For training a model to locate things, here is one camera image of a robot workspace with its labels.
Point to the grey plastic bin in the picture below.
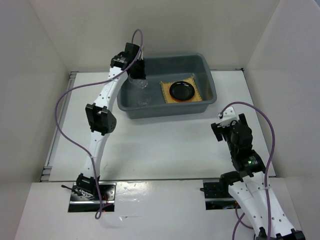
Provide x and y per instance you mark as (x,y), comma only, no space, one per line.
(169,68)

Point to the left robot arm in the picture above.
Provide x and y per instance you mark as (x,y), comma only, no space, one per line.
(101,120)

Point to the orange round plate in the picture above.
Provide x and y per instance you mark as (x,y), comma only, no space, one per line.
(182,101)

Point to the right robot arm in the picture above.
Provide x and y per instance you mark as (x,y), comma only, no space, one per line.
(247,184)

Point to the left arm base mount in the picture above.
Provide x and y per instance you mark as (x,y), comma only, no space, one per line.
(82,202)

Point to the woven bamboo mat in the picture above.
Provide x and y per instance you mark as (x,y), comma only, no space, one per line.
(166,85)

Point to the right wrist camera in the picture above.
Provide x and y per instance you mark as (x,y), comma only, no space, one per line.
(228,117)

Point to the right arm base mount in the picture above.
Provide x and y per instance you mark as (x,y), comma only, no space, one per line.
(215,197)

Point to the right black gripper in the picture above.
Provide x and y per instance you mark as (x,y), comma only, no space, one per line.
(217,131)

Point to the clear glass dish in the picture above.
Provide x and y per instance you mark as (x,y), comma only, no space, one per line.
(143,99)

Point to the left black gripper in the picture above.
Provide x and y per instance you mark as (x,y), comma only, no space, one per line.
(141,75)

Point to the black round plate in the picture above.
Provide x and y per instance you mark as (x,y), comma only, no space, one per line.
(182,90)

